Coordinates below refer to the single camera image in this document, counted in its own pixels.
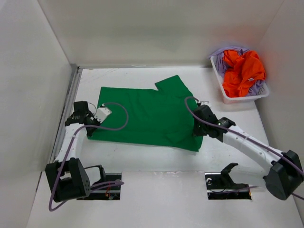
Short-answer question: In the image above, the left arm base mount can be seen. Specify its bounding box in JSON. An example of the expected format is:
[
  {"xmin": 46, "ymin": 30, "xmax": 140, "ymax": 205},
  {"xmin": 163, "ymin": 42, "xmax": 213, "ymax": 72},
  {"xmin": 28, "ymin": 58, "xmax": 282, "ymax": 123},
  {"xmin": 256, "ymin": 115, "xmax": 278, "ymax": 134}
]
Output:
[{"xmin": 78, "ymin": 173, "xmax": 122, "ymax": 201}]

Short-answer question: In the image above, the purple cable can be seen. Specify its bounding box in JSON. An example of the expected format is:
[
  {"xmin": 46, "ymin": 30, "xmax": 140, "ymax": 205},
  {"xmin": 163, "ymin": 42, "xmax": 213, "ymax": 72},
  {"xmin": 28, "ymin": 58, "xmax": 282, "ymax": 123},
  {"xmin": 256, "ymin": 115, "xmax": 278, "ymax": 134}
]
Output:
[
  {"xmin": 48, "ymin": 102, "xmax": 130, "ymax": 212},
  {"xmin": 184, "ymin": 96, "xmax": 304, "ymax": 200}
]

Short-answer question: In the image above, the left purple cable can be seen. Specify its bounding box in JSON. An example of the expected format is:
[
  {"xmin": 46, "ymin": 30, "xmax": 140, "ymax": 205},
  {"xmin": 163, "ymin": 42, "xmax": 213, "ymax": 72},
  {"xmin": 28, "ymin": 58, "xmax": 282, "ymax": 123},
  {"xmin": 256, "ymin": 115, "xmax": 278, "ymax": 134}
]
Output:
[{"xmin": 48, "ymin": 102, "xmax": 130, "ymax": 212}]

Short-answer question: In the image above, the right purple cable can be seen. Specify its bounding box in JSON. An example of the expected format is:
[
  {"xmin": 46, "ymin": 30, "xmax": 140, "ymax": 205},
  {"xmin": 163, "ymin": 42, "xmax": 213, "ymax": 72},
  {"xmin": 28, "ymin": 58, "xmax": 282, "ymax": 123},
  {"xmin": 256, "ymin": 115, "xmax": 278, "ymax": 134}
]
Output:
[{"xmin": 184, "ymin": 96, "xmax": 304, "ymax": 200}]

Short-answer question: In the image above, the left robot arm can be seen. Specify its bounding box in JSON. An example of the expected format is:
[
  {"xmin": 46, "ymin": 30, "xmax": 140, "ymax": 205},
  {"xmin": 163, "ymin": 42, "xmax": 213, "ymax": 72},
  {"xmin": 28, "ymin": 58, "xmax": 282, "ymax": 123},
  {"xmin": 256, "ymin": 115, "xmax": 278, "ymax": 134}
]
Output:
[{"xmin": 45, "ymin": 101, "xmax": 111, "ymax": 202}]

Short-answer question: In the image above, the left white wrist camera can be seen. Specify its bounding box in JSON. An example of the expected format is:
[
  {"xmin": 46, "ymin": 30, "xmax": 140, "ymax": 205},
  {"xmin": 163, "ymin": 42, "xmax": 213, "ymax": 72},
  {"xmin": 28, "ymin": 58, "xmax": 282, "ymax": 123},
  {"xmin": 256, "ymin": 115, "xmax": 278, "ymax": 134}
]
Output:
[{"xmin": 94, "ymin": 107, "xmax": 112, "ymax": 123}]

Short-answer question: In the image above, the lavender t shirt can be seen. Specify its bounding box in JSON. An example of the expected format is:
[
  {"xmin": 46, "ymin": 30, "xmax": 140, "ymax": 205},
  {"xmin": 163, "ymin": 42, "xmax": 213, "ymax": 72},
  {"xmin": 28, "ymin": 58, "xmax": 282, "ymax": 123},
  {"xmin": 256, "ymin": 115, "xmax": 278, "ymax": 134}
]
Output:
[{"xmin": 211, "ymin": 46, "xmax": 265, "ymax": 96}]

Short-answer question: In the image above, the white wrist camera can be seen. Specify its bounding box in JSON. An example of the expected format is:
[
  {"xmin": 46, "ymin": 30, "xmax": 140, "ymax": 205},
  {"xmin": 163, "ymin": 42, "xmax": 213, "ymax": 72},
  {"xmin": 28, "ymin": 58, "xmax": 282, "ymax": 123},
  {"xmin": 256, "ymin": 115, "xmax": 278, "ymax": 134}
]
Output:
[
  {"xmin": 94, "ymin": 107, "xmax": 112, "ymax": 123},
  {"xmin": 197, "ymin": 101, "xmax": 209, "ymax": 106}
]

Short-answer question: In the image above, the orange t shirt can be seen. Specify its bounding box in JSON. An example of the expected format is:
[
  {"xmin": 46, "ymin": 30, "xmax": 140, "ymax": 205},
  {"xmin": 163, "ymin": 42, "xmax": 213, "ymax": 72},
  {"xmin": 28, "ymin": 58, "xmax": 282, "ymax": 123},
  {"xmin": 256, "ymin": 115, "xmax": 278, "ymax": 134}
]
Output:
[{"xmin": 223, "ymin": 50, "xmax": 266, "ymax": 98}]

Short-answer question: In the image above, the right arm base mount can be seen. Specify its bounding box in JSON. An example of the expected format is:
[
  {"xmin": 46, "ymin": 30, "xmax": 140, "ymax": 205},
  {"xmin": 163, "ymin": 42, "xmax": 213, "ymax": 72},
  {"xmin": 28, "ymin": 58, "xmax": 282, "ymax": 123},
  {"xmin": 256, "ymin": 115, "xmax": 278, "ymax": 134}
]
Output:
[{"xmin": 205, "ymin": 163, "xmax": 251, "ymax": 200}]

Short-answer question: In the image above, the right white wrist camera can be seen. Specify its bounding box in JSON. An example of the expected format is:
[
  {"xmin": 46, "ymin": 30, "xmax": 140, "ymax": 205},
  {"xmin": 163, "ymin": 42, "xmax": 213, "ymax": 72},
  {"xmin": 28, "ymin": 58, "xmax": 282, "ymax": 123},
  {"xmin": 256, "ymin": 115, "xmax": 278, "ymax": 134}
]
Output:
[{"xmin": 197, "ymin": 101, "xmax": 209, "ymax": 106}]

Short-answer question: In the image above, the green t shirt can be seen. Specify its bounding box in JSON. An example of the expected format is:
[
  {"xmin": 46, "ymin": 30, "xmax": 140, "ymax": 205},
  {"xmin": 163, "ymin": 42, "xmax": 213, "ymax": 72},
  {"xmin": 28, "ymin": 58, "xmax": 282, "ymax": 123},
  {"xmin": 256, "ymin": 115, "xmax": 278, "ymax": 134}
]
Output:
[{"xmin": 90, "ymin": 75, "xmax": 203, "ymax": 152}]

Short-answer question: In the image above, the white plastic laundry basket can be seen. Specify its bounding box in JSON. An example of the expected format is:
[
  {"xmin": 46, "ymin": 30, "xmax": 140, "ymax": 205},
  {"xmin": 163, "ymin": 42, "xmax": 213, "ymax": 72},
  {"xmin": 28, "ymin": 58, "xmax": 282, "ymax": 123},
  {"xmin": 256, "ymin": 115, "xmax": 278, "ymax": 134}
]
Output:
[{"xmin": 210, "ymin": 56, "xmax": 270, "ymax": 104}]

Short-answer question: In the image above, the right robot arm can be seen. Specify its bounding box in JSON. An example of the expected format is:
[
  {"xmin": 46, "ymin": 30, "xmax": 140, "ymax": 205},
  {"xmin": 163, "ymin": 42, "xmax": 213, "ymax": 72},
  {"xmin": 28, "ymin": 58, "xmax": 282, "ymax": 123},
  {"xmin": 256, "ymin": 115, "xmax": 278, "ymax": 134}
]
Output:
[{"xmin": 192, "ymin": 105, "xmax": 304, "ymax": 200}]

